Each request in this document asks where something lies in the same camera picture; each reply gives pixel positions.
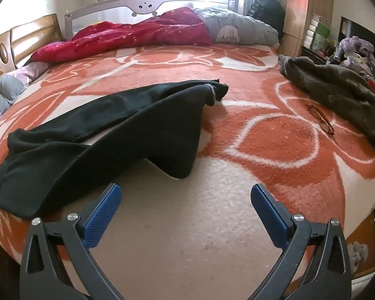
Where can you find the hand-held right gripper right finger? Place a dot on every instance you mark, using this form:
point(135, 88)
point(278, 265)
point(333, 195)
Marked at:
point(270, 217)

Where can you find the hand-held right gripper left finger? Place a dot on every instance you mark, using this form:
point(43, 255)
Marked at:
point(102, 217)

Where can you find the black pants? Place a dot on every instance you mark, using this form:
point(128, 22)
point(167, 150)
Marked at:
point(112, 131)

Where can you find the orange patterned blanket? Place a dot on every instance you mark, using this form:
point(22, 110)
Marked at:
point(268, 150)

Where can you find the grey fluffy slipper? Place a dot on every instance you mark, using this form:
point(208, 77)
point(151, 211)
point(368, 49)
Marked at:
point(357, 253)

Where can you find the brown eyeglasses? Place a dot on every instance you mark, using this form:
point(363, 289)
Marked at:
point(326, 126)

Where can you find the brown fleece garment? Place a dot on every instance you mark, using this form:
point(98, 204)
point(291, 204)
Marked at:
point(340, 84)

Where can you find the wooden headboard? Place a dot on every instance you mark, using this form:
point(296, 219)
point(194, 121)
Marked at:
point(28, 37)

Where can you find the red starry quilt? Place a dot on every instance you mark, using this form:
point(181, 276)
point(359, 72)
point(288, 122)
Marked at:
point(143, 34)

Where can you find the pile of purple clothes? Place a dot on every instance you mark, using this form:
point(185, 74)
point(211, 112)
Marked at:
point(357, 50)

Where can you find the grey quilt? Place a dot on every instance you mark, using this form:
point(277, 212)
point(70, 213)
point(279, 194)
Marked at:
point(243, 28)

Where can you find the row of boxes on shelf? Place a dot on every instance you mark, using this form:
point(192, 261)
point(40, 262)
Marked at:
point(320, 32)

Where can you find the black monitor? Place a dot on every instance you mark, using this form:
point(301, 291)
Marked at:
point(367, 36)

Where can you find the wooden wardrobe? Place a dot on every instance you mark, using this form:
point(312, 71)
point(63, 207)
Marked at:
point(299, 12)

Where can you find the black plastic bag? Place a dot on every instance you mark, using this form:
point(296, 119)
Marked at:
point(268, 9)

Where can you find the grey metal bed rail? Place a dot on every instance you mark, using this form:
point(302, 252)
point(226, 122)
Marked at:
point(118, 9)

